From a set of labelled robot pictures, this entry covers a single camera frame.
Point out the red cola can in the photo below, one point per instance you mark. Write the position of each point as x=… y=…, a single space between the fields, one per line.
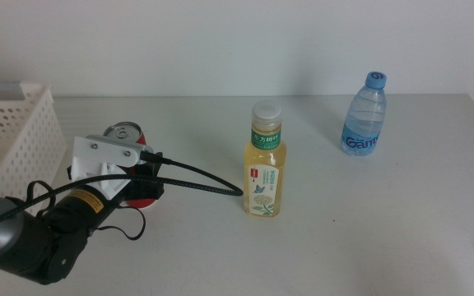
x=122 y=130

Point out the white wrist camera with mount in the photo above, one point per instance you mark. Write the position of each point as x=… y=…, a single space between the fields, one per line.
x=97 y=164

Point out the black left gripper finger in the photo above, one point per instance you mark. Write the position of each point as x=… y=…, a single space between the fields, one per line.
x=153 y=172
x=70 y=172

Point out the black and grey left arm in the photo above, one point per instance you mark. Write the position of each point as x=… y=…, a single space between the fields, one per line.
x=35 y=246

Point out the clear water bottle blue cap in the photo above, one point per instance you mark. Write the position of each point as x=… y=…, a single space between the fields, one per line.
x=362 y=123

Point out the yellow tea bottle green label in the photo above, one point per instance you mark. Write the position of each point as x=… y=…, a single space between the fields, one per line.
x=265 y=164

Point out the white perforated plastic basket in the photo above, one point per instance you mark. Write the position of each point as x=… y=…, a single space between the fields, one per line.
x=27 y=135

